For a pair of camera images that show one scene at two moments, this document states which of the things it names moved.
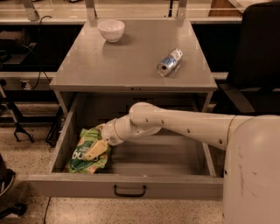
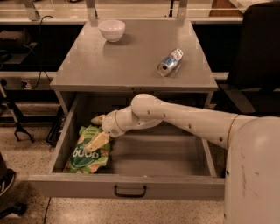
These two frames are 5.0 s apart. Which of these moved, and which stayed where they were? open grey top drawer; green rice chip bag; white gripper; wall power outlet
Moved: white gripper
Stayed: open grey top drawer; wall power outlet; green rice chip bag
